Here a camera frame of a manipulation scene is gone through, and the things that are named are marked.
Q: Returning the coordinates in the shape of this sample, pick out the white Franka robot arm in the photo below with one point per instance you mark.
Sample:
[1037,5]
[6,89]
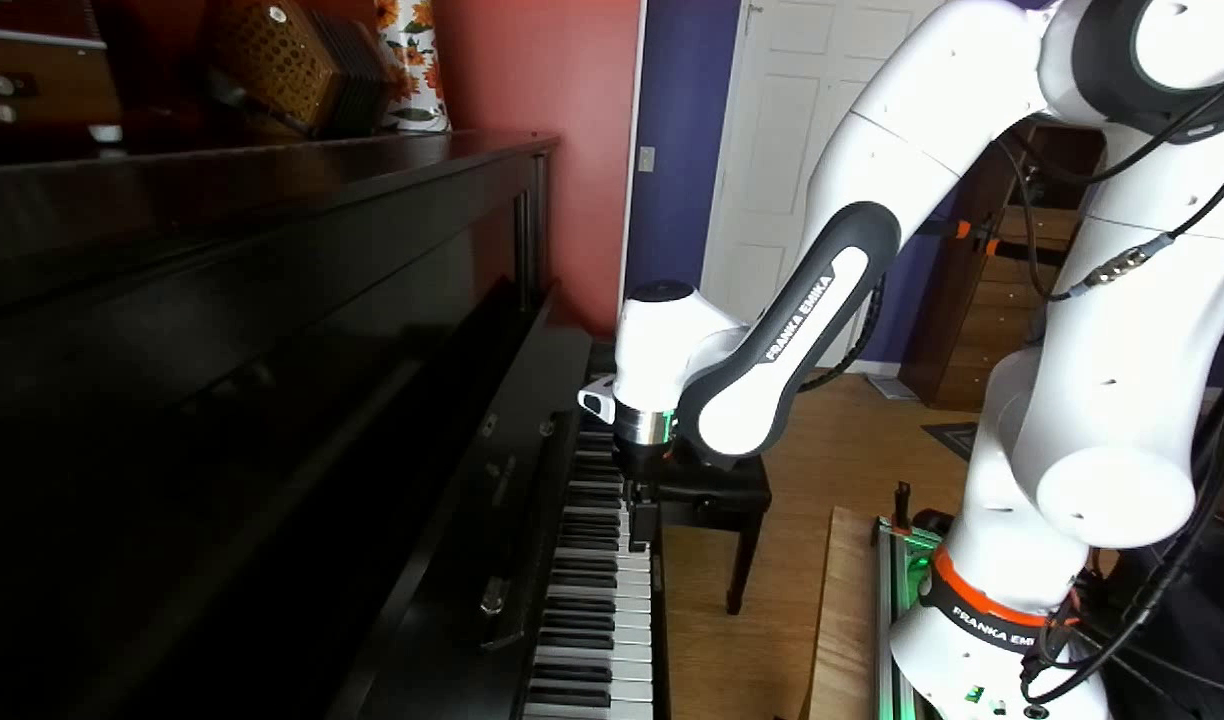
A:
[1087,439]

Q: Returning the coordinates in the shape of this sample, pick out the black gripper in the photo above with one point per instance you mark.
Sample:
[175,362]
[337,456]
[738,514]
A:
[647,468]

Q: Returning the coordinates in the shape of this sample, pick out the brown box with knobs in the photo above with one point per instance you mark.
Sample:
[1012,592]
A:
[56,85]

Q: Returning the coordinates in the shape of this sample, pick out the woven brown basket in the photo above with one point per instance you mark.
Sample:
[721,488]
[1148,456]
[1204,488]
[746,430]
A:
[276,56]

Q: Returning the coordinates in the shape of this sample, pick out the light wooden platform board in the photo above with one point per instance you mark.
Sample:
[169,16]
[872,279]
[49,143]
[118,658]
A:
[847,625]

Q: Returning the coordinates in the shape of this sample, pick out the floral ceramic vase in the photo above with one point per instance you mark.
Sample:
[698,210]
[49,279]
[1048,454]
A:
[413,66]

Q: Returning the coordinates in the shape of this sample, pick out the brown wooden cabinet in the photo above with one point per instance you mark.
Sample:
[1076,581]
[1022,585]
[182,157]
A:
[1000,245]

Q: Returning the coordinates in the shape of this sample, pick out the green metal robot base frame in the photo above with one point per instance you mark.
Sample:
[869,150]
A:
[900,545]

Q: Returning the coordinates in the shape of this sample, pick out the black piano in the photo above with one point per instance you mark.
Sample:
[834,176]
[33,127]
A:
[291,432]

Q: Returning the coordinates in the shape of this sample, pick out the white wall light switch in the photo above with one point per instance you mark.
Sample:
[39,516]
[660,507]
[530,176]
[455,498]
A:
[647,157]

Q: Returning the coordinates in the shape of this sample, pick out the white panel door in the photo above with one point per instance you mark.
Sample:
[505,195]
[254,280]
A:
[796,66]

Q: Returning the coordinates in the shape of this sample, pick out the black tufted piano bench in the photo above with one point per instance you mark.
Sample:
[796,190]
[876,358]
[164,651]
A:
[726,498]

